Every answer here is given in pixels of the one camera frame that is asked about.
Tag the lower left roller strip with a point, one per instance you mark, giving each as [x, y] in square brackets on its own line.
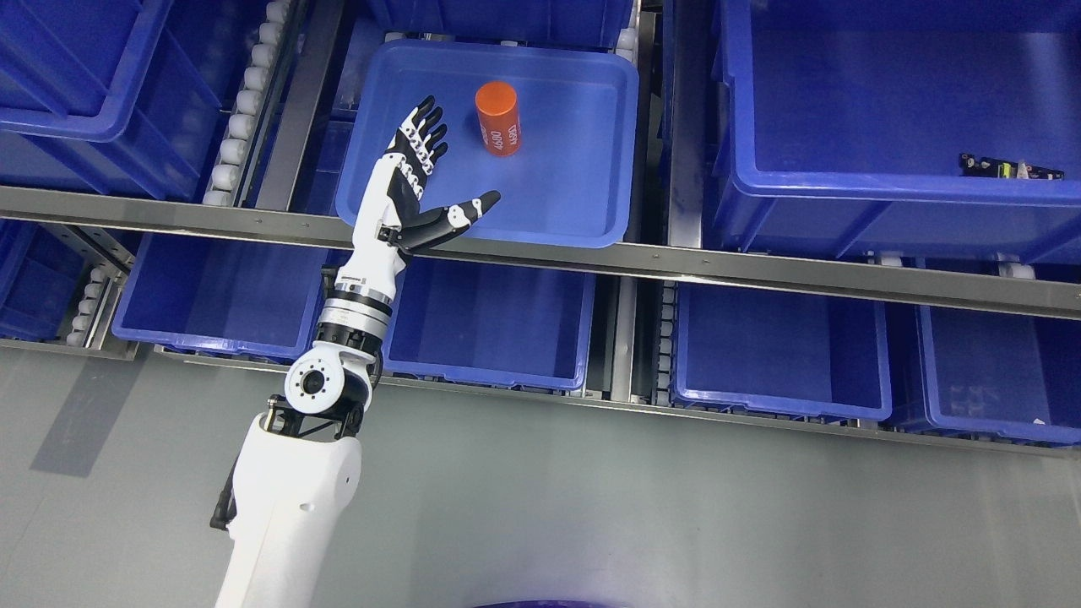
[87, 308]

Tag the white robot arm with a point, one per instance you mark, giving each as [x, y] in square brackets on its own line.
[300, 465]

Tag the large blue bin left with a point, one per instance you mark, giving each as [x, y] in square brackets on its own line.
[121, 98]

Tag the steel shelf front rail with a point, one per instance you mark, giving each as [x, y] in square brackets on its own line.
[979, 292]

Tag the lower blue bin far left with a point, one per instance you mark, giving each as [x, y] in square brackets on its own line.
[223, 297]

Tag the lower blue bin centre right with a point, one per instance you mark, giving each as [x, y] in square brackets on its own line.
[795, 355]

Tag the lower blue bin far right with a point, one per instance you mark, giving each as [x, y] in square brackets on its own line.
[961, 373]

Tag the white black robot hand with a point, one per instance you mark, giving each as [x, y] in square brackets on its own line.
[390, 215]

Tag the lower blue bin centre left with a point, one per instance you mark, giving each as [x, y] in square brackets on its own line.
[491, 325]

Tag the large blue bin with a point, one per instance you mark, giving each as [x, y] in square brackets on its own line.
[845, 121]
[121, 98]

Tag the shallow blue plastic tray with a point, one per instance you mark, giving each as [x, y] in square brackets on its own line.
[569, 185]

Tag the large blue bin right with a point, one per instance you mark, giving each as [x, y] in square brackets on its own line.
[845, 121]

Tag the small black circuit board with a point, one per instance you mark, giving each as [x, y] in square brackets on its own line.
[989, 167]

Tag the white roller conveyor strip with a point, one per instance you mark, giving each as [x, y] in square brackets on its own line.
[234, 167]

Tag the orange cylindrical capacitor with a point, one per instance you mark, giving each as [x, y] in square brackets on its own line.
[497, 112]

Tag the blue bin top centre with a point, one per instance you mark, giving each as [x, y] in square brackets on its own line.
[544, 23]

